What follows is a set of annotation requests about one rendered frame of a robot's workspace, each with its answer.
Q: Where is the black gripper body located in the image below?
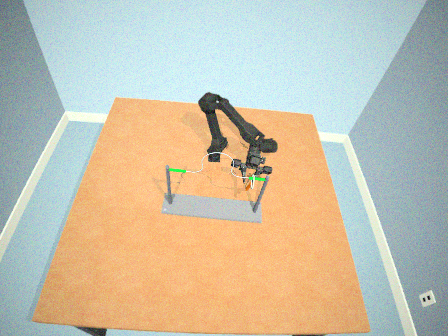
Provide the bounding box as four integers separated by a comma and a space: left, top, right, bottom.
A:
233, 150, 273, 175

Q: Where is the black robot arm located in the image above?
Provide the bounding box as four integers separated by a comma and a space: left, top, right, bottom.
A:
198, 92, 278, 166

